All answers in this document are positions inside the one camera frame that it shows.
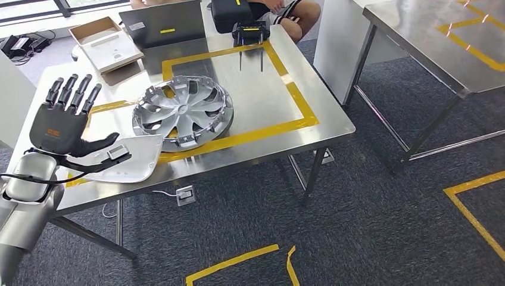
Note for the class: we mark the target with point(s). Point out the yellow floor tape square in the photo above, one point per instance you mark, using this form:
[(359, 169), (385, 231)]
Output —
[(473, 183), (232, 262)]

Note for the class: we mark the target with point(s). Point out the black power adapters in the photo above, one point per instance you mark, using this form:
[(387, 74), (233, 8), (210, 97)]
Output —
[(19, 45)]

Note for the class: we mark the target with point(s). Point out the open cardboard box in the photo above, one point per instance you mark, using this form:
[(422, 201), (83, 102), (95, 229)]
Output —
[(106, 43)]

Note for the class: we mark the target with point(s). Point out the stainless steel workbench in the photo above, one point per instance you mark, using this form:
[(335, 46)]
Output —
[(256, 98)]

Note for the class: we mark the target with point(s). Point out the white round base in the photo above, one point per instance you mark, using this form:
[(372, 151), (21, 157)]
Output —
[(74, 53)]

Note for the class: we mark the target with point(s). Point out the person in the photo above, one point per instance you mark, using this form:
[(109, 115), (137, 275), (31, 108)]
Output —
[(300, 15)]

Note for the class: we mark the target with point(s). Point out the black tool with yellow label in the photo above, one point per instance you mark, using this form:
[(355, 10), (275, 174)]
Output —
[(246, 29)]

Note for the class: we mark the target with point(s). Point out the stainless steel table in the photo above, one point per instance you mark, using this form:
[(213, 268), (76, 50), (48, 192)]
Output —
[(426, 39)]

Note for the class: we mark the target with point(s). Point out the white side panel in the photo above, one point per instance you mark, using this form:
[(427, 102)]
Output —
[(13, 102), (335, 47)]

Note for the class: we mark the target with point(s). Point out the white plastic shell part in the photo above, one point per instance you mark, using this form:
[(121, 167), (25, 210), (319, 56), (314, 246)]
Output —
[(134, 162)]

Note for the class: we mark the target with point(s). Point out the silver wheel hubcap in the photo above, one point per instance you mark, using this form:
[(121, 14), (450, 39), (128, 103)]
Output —
[(183, 112)]

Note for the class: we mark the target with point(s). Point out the black case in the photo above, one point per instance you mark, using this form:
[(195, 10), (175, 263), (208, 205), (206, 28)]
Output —
[(165, 21)]

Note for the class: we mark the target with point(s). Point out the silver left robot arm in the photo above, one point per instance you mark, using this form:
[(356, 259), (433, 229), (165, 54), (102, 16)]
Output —
[(27, 197)]

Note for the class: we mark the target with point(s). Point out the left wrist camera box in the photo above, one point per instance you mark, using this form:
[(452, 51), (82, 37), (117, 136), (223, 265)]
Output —
[(114, 154)]

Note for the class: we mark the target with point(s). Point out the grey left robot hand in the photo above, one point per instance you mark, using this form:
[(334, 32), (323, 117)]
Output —
[(59, 128)]

